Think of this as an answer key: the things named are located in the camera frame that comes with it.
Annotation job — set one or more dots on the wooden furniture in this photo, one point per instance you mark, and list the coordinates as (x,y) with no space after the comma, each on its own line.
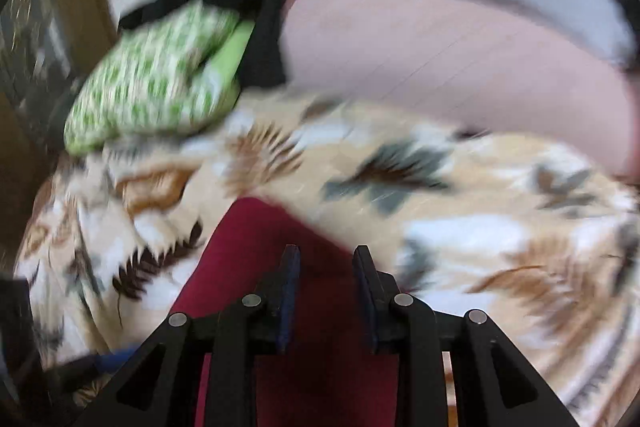
(48,48)

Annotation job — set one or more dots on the red garment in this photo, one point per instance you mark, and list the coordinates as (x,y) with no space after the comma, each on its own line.
(328,374)

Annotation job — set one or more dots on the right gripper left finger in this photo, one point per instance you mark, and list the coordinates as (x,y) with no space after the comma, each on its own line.
(203,370)

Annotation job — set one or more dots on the black cloth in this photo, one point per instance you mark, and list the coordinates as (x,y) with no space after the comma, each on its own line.
(261,65)

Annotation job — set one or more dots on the pink bed sheet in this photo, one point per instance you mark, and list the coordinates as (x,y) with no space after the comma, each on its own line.
(466,61)

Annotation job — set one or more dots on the green white patterned pillow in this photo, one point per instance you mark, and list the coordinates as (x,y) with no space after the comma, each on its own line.
(176,75)

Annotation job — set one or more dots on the cream leaf-print fleece blanket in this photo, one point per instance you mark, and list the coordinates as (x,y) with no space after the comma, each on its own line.
(527,229)

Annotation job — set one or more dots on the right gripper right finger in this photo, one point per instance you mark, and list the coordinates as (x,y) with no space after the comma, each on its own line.
(467,364)

